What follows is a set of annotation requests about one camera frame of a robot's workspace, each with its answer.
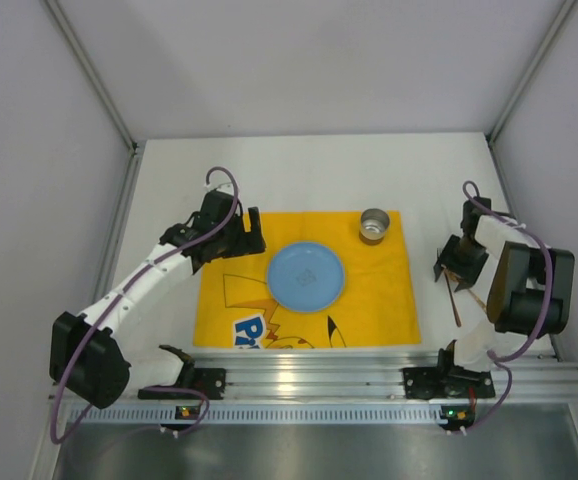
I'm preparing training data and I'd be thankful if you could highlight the rose gold fork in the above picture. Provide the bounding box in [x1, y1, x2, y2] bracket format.
[442, 267, 463, 328]

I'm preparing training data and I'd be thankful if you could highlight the light blue plate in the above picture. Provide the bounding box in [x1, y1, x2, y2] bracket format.
[266, 242, 346, 313]

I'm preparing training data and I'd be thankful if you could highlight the yellow cartoon placemat cloth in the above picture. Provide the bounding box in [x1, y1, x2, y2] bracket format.
[193, 211, 421, 349]

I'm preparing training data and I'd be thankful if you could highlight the metal cup with brown base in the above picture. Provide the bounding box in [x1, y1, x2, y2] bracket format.
[359, 208, 391, 245]

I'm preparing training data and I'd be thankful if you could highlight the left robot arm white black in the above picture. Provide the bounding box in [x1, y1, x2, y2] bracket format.
[50, 190, 265, 409]

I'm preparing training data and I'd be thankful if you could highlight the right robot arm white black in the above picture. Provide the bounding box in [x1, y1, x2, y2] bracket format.
[433, 211, 575, 373]

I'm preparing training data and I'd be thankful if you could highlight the gold spoon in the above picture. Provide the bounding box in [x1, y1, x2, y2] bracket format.
[468, 289, 487, 312]

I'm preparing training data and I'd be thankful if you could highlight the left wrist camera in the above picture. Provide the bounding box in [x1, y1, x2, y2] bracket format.
[196, 183, 234, 231]

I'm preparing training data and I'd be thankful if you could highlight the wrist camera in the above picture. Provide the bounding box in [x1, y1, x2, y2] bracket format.
[460, 200, 484, 240]
[196, 183, 234, 231]

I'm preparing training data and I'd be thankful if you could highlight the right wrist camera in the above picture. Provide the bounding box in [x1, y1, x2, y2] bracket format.
[460, 200, 484, 240]

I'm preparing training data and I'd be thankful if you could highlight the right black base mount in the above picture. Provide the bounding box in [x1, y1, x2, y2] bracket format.
[402, 367, 496, 400]

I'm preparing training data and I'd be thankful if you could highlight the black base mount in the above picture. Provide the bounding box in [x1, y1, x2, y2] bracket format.
[138, 367, 227, 400]
[402, 367, 496, 400]

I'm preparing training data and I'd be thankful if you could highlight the right aluminium corner post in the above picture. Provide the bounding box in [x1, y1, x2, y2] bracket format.
[485, 0, 578, 148]

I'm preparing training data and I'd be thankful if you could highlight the aluminium corner post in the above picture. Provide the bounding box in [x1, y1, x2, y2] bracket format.
[40, 0, 137, 151]
[485, 0, 578, 148]

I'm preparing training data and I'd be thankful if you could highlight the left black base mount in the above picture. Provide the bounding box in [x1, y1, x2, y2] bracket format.
[138, 367, 227, 400]

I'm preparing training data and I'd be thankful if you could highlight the aluminium rail frame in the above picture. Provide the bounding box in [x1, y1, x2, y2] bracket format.
[195, 350, 578, 404]

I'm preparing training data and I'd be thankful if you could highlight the slotted cable duct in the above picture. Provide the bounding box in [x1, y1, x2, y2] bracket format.
[68, 404, 480, 424]

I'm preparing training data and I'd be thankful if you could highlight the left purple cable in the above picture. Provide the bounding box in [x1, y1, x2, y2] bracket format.
[49, 167, 240, 446]

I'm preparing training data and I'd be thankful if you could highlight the left aluminium corner post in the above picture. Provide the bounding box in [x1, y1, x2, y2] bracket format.
[40, 0, 137, 151]

